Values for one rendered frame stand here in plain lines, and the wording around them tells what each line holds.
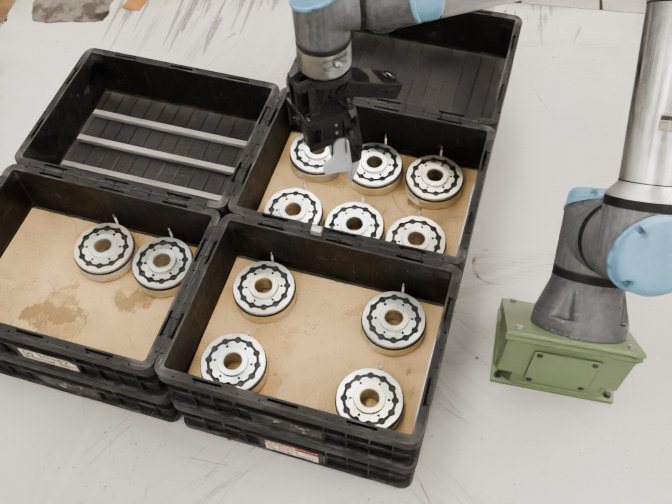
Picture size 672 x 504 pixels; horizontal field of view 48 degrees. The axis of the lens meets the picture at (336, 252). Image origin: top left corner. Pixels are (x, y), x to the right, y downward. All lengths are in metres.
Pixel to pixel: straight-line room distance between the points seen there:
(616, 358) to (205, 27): 1.23
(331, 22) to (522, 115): 0.82
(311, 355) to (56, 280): 0.46
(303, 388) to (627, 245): 0.52
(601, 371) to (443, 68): 0.70
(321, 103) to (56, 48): 1.02
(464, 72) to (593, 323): 0.63
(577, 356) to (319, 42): 0.63
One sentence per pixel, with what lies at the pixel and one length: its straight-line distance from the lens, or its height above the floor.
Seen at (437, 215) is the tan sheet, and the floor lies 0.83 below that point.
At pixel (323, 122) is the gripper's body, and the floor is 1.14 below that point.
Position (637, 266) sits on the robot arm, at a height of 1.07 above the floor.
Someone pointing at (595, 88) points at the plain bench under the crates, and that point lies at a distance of 1.82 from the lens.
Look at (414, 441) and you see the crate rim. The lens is 1.07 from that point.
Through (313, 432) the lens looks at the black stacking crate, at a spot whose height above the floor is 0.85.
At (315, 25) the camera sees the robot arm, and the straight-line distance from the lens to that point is 0.99.
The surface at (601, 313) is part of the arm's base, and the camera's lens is 1.23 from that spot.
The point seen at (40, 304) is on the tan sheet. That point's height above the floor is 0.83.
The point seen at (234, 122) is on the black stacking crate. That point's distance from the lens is 1.52.
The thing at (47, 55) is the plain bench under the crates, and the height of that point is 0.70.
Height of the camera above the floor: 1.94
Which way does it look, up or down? 57 degrees down
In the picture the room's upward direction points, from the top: 3 degrees counter-clockwise
